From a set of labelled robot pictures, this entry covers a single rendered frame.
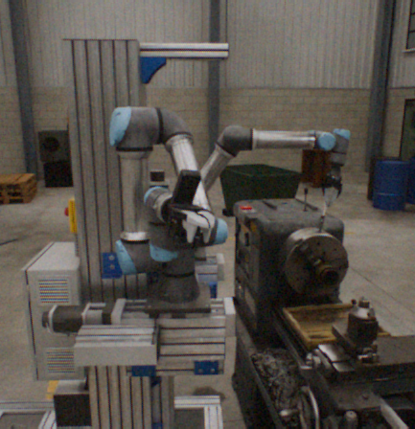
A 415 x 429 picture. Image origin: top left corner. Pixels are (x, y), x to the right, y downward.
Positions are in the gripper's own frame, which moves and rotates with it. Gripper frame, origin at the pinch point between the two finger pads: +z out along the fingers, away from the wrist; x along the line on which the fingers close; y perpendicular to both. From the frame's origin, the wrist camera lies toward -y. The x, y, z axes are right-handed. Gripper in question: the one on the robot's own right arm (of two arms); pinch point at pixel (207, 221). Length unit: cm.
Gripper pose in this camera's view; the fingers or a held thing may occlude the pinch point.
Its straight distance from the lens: 83.7
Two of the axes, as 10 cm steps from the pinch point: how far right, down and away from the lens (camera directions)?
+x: -9.1, -0.4, -4.1
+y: -1.3, 9.7, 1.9
